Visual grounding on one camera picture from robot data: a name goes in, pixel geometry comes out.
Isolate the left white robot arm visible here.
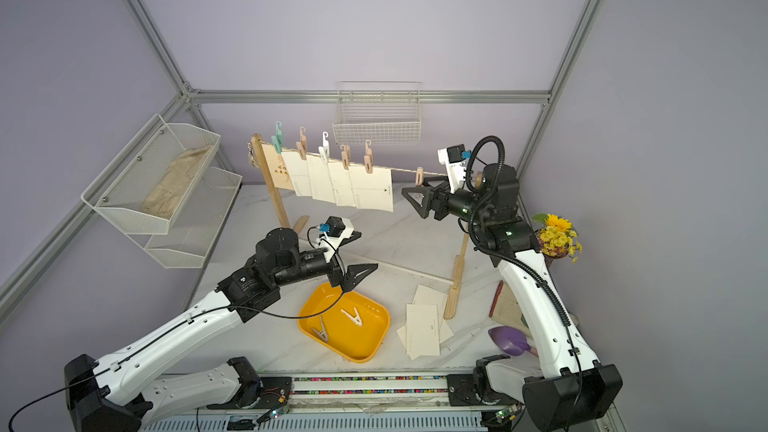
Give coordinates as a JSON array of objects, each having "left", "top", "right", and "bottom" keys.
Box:
[{"left": 61, "top": 228, "right": 378, "bottom": 431}]

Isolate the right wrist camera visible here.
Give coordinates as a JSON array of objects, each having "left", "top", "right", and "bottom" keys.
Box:
[{"left": 446, "top": 144, "right": 472, "bottom": 164}]

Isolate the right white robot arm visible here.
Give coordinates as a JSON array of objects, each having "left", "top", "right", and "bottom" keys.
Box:
[{"left": 402, "top": 136, "right": 623, "bottom": 431}]

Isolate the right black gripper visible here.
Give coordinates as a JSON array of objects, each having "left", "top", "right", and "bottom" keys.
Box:
[{"left": 407, "top": 177, "right": 494, "bottom": 228}]

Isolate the beige glove in shelf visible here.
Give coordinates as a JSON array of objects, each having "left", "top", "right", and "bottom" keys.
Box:
[{"left": 141, "top": 146, "right": 212, "bottom": 219}]

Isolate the white postcard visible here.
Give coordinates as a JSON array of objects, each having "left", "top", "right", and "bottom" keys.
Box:
[
  {"left": 349, "top": 164, "right": 394, "bottom": 212},
  {"left": 396, "top": 321, "right": 454, "bottom": 347},
  {"left": 412, "top": 285, "right": 448, "bottom": 316},
  {"left": 328, "top": 160, "right": 356, "bottom": 207},
  {"left": 282, "top": 149, "right": 312, "bottom": 197},
  {"left": 406, "top": 304, "right": 440, "bottom": 359},
  {"left": 307, "top": 154, "right": 335, "bottom": 203}
]

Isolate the wooden string rack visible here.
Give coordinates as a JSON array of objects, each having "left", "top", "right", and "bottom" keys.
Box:
[{"left": 248, "top": 134, "right": 468, "bottom": 320}]

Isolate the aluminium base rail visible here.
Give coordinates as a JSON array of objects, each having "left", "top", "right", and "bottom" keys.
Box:
[{"left": 137, "top": 367, "right": 541, "bottom": 432}]

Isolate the white clothespin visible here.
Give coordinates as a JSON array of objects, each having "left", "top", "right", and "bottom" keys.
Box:
[
  {"left": 318, "top": 131, "right": 330, "bottom": 164},
  {"left": 341, "top": 307, "right": 363, "bottom": 327}
]

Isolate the purple pink scoop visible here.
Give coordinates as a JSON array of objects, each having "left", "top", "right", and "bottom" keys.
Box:
[{"left": 488, "top": 326, "right": 539, "bottom": 357}]

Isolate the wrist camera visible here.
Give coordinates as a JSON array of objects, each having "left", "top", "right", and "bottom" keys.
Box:
[
  {"left": 318, "top": 216, "right": 346, "bottom": 238},
  {"left": 446, "top": 144, "right": 472, "bottom": 164}
]

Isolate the white wire basket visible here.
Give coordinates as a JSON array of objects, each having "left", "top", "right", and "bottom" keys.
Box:
[{"left": 332, "top": 81, "right": 422, "bottom": 145}]

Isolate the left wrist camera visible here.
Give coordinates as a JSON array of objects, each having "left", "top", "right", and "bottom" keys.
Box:
[{"left": 318, "top": 216, "right": 346, "bottom": 238}]

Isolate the purple vase with flowers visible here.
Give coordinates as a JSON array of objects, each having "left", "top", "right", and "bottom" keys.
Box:
[{"left": 531, "top": 213, "right": 583, "bottom": 262}]

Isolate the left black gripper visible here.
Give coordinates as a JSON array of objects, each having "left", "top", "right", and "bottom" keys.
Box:
[{"left": 275, "top": 250, "right": 377, "bottom": 292}]

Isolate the yellow plastic tray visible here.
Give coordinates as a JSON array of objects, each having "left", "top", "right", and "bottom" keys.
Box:
[{"left": 298, "top": 283, "right": 391, "bottom": 364}]

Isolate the green clothespin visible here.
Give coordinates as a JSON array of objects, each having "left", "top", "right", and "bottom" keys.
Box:
[{"left": 271, "top": 121, "right": 283, "bottom": 155}]

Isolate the white mesh wall shelf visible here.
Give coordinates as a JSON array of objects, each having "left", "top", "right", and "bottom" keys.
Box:
[{"left": 81, "top": 115, "right": 242, "bottom": 269}]

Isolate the pink clothespin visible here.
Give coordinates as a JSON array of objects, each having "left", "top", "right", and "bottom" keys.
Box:
[
  {"left": 296, "top": 126, "right": 308, "bottom": 160},
  {"left": 414, "top": 167, "right": 424, "bottom": 187},
  {"left": 340, "top": 144, "right": 351, "bottom": 170},
  {"left": 364, "top": 140, "right": 374, "bottom": 174}
]

